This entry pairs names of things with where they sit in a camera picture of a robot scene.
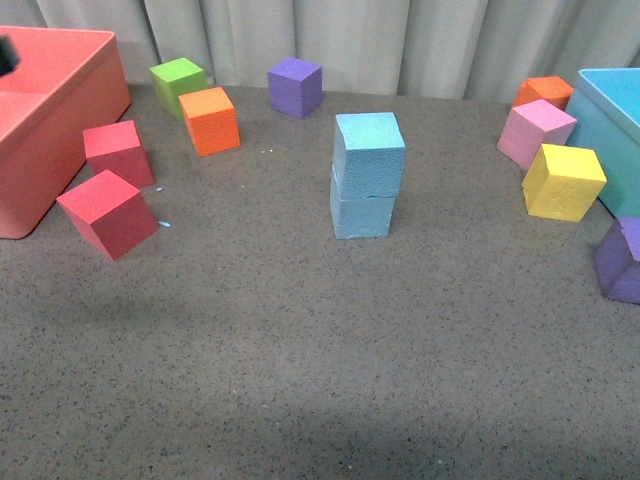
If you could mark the green foam cube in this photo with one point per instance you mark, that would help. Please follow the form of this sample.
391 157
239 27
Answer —
175 78

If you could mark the orange foam cube left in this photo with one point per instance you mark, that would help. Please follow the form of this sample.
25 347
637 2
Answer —
211 121

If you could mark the orange foam cube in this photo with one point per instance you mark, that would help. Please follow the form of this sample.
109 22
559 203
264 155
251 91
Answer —
552 89
211 121

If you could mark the purple foam cube right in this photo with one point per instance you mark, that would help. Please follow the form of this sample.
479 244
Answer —
617 261

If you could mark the light blue plastic bin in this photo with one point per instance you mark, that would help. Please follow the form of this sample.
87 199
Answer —
605 103

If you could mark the red foam cube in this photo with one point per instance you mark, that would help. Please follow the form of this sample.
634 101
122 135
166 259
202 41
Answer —
109 213
117 147

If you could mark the grey curtain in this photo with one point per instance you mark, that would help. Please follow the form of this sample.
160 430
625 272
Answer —
475 50

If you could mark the red plastic bin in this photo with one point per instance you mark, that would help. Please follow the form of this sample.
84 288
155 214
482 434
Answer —
67 81

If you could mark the purple foam cube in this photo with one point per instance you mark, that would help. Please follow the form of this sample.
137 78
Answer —
295 87
617 261

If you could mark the red foam cube front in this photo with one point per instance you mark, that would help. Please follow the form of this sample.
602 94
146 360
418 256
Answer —
109 213

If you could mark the orange foam cube right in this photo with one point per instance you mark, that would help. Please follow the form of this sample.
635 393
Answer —
552 89

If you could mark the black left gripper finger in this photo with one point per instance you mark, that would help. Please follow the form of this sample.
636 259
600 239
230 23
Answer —
9 58

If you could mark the yellow foam cube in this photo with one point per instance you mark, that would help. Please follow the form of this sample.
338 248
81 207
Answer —
562 182

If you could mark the light blue cube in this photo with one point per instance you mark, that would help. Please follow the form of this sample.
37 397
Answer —
359 218
369 155

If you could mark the pink foam cube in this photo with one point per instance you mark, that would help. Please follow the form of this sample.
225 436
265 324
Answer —
530 125

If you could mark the red foam cube rear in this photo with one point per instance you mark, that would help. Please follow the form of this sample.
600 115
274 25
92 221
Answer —
117 147

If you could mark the purple foam cube back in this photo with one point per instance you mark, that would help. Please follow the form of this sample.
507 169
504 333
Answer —
295 87

